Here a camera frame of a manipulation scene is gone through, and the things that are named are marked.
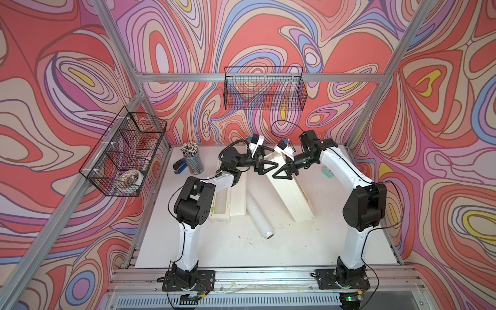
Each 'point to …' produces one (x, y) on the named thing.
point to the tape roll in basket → (133, 176)
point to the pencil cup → (194, 163)
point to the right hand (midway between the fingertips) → (276, 174)
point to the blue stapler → (179, 166)
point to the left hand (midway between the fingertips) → (278, 163)
